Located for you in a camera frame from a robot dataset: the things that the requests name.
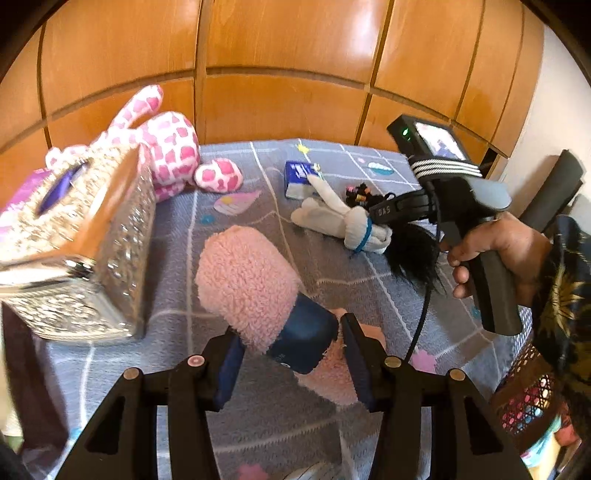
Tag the pink fuzzy sock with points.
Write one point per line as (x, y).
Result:
(244, 286)

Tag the dark grey bar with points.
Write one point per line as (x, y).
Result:
(554, 184)

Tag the wooden wardrobe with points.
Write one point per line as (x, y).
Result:
(286, 69)

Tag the dark brown cloth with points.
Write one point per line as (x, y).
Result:
(27, 392)

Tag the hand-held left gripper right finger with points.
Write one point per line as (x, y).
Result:
(358, 364)

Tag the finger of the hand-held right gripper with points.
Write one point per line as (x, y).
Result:
(392, 211)

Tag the black hair tuft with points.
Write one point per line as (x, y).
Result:
(415, 258)

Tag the silver glitter box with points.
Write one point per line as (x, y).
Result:
(115, 258)

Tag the pink spotted giraffe plush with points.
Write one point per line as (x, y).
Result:
(171, 143)

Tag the purple packet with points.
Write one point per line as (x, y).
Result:
(30, 189)

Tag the blue tissue packet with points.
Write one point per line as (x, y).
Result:
(298, 177)

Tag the person's right forearm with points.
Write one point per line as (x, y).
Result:
(563, 286)

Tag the person's right hand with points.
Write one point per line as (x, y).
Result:
(512, 249)

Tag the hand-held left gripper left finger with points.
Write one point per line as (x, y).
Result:
(228, 369)

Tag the grey printed bedsheet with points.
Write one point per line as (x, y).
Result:
(175, 295)

